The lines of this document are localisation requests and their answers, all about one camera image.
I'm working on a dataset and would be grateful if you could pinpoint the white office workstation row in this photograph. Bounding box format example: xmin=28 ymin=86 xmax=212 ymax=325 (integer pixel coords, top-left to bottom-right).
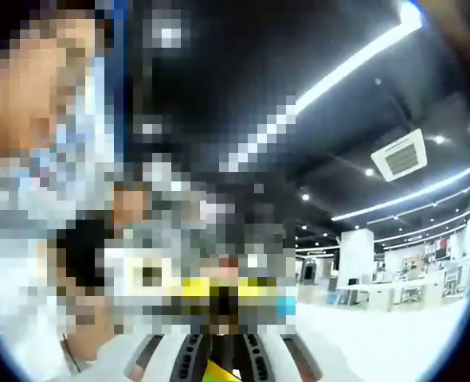
xmin=336 ymin=278 xmax=439 ymax=314

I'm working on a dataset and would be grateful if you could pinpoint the square ceiling air vent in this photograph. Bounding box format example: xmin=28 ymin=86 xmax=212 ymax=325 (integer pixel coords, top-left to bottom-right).
xmin=369 ymin=127 xmax=426 ymax=183

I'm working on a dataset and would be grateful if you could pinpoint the curved ceiling light strip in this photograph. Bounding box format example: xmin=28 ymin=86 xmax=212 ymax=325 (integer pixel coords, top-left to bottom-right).
xmin=331 ymin=158 xmax=470 ymax=223

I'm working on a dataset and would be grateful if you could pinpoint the long straight ceiling light strip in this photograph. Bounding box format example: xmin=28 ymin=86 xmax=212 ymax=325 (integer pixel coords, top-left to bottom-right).
xmin=296 ymin=2 xmax=424 ymax=115

